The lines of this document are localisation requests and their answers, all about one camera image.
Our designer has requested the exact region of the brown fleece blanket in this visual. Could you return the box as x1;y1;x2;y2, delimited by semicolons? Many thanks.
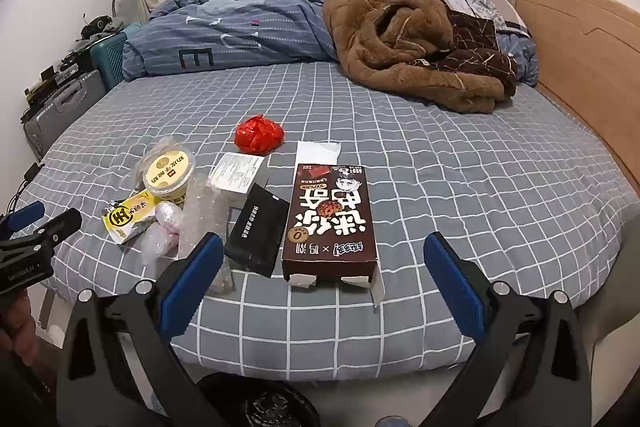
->
322;0;518;114

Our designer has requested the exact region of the person's left hand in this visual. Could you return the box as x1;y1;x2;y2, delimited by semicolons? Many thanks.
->
0;292;40;360

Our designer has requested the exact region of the blue striped duvet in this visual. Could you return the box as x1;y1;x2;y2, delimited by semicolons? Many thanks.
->
121;0;361;82

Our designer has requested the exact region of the blue white patterned pillow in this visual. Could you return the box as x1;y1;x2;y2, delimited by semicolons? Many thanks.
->
419;0;540;85

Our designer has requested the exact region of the grey suitcase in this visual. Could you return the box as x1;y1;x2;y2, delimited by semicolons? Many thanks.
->
21;69;107;160

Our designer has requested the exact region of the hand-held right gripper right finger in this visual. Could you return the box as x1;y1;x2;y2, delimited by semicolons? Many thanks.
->
422;232;593;427

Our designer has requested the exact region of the white tissue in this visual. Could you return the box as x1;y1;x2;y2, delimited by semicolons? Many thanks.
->
295;141;342;168

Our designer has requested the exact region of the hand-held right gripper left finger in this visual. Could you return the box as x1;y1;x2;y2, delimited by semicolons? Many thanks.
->
56;232;226;427

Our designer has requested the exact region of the pink white plastic wrapper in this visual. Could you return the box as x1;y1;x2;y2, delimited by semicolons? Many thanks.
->
140;201;188;265

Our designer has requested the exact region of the dark clutter pile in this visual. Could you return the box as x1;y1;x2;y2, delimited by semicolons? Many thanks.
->
75;13;126;48

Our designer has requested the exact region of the yellow yogurt cup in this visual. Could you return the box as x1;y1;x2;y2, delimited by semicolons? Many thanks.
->
141;146;197;206

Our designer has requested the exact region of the brown food box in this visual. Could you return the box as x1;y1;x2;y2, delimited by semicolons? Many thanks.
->
281;163;386;308

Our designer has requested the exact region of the yellow snack packet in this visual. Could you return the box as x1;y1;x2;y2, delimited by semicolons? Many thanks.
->
101;188;161;244

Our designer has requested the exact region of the grey checked bedsheet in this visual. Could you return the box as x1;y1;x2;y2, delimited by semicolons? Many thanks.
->
10;57;640;373

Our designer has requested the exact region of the wooden headboard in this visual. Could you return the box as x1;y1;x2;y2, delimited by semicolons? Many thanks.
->
515;0;640;188

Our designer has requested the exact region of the black trash bin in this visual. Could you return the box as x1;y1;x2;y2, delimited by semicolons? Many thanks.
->
197;372;321;427

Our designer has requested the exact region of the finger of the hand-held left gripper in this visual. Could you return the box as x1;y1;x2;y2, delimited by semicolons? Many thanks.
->
0;201;46;235
0;208;83;258

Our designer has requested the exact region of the stack of black boxes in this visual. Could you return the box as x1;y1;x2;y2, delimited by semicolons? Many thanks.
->
22;54;93;106

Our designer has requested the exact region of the bubble wrap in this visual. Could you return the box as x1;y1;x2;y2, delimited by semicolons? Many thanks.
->
177;172;236;295

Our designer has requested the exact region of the clear plastic wrapper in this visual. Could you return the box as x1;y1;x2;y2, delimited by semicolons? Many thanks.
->
131;134;186;180

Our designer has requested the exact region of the black cable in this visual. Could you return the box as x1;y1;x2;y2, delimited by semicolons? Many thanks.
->
0;162;41;228

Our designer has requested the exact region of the black sachet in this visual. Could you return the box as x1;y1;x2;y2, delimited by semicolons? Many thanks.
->
223;183;291;279

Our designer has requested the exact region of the red plastic bag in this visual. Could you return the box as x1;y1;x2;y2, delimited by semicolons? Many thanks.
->
234;114;285;155

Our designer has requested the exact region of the white cardboard box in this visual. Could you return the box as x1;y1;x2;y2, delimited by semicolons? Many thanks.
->
206;153;266;208

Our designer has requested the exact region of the teal suitcase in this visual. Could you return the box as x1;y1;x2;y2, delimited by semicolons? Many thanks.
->
90;24;143;92

